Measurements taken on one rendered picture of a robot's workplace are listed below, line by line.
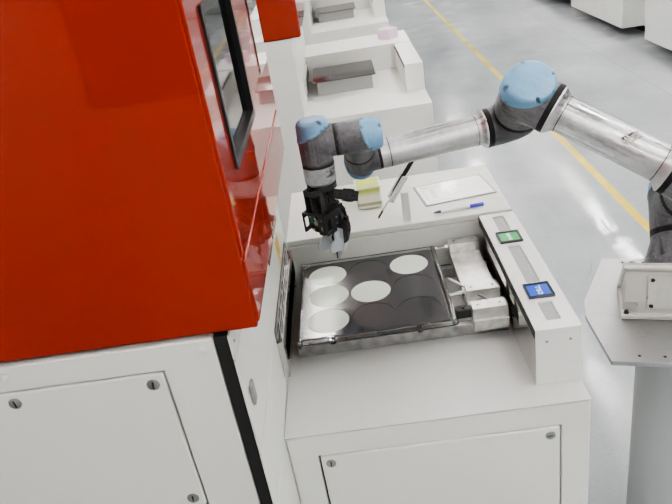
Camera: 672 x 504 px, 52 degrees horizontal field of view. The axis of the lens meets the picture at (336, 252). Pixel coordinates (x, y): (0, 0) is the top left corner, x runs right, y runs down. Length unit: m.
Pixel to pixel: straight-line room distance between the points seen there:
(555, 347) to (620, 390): 1.35
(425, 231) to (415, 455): 0.66
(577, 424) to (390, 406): 0.38
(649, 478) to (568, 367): 0.62
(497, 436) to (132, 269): 0.83
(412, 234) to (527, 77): 0.54
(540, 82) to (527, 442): 0.77
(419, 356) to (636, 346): 0.47
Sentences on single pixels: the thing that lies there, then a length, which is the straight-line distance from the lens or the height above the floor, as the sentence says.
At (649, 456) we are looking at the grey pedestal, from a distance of 1.99.
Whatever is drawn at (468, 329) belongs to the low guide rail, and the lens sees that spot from 1.65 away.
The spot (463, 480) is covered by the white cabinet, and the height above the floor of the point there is 0.64.
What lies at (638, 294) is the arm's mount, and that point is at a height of 0.88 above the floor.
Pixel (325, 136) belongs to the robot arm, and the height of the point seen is 1.31.
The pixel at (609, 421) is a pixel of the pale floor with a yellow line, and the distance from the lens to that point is 2.67.
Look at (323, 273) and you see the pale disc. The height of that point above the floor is 0.90.
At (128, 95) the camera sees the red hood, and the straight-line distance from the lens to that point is 0.93.
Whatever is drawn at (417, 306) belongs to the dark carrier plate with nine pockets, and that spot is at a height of 0.90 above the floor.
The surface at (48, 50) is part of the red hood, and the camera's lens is 0.94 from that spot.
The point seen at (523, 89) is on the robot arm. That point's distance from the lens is 1.58.
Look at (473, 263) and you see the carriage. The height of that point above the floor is 0.88.
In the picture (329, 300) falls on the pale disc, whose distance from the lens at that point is 1.70.
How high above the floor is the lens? 1.78
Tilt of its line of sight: 27 degrees down
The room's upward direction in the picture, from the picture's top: 10 degrees counter-clockwise
